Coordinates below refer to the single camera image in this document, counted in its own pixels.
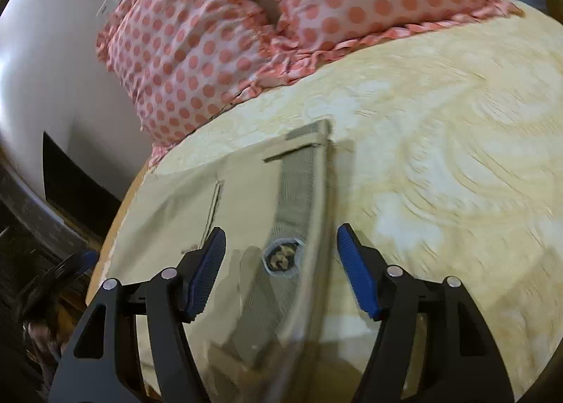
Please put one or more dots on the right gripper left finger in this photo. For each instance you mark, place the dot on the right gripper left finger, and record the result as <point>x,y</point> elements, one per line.
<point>101,362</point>

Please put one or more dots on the beige khaki pants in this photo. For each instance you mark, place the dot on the beige khaki pants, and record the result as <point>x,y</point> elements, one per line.
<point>256,339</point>

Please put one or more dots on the dark wall opening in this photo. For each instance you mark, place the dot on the dark wall opening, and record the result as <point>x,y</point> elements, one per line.
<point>67,185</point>

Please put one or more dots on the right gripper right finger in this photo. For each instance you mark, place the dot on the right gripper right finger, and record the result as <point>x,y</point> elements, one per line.
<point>462,362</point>

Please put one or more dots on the pink polka dot pillow rear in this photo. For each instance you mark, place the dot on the pink polka dot pillow rear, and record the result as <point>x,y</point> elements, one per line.
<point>184,62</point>

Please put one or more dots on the yellow patterned bed cover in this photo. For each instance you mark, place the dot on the yellow patterned bed cover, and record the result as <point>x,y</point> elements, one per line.
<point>446,156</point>

